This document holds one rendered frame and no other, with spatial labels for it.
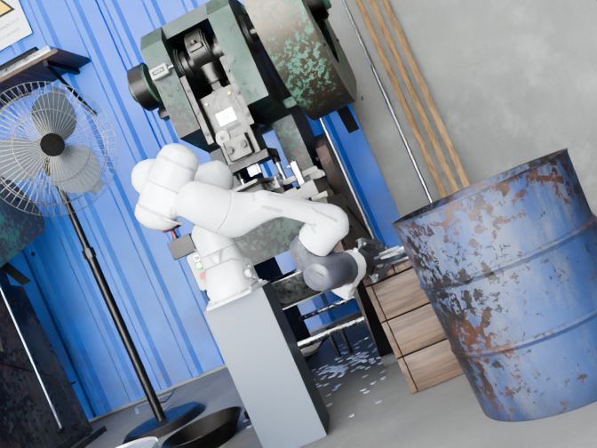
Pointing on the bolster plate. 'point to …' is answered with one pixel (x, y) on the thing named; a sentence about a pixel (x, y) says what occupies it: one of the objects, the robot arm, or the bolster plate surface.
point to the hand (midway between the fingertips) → (390, 252)
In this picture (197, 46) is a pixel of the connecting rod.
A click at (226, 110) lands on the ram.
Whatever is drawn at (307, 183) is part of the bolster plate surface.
